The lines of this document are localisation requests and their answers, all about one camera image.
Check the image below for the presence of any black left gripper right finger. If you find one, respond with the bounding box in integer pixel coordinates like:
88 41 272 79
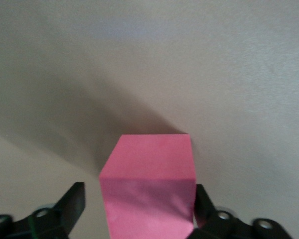
186 184 293 239

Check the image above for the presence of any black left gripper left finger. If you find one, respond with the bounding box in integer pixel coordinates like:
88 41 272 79
0 182 86 239

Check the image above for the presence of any crimson foam block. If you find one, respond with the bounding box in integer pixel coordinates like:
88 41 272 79
99 133 198 239

